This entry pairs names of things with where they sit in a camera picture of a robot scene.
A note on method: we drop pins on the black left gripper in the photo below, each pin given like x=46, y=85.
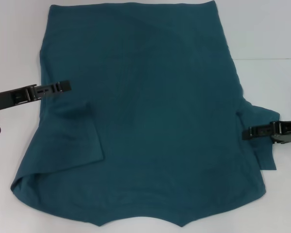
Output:
x=4, y=100

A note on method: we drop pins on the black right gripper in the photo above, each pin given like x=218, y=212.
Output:
x=287, y=132

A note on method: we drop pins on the teal blue shirt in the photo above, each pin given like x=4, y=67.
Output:
x=160, y=109

